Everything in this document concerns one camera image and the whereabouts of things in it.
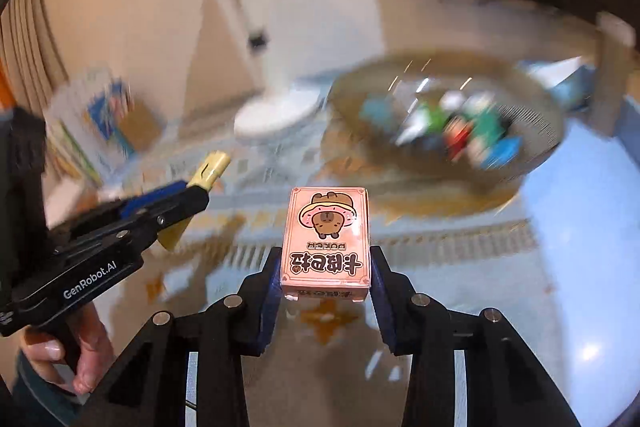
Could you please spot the beige post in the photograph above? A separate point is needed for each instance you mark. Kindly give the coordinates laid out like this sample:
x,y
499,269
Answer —
x,y
615,72

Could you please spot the patterned blue gold tablecloth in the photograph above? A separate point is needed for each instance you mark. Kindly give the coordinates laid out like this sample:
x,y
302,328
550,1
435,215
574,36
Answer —
x,y
550,282

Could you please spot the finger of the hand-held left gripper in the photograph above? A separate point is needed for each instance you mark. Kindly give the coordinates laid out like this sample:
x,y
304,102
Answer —
x,y
150,199
185,207

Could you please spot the white desk lamp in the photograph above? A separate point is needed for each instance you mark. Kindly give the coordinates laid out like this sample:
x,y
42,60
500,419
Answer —
x,y
275,112

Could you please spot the pale yellow tube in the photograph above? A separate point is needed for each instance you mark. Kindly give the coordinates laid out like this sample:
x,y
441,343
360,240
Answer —
x,y
212,169

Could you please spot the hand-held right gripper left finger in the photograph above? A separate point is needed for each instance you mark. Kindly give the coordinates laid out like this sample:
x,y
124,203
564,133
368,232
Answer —
x,y
267,307

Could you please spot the person's left hand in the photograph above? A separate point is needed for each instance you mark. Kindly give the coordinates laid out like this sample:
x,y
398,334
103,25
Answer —
x,y
95,347

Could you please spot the woven pen holder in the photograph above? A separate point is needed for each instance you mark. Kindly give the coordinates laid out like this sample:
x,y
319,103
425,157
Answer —
x,y
140,129

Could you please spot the beige curtain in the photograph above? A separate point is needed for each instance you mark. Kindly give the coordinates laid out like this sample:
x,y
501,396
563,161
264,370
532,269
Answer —
x,y
30,47

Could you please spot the pink card box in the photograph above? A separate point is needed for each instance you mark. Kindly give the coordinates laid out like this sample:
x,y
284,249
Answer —
x,y
325,247

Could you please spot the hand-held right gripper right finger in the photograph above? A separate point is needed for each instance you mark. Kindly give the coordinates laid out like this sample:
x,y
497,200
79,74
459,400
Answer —
x,y
387,307

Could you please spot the woven basket of toys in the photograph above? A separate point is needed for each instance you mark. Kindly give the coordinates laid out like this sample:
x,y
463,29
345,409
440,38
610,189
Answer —
x,y
360,147

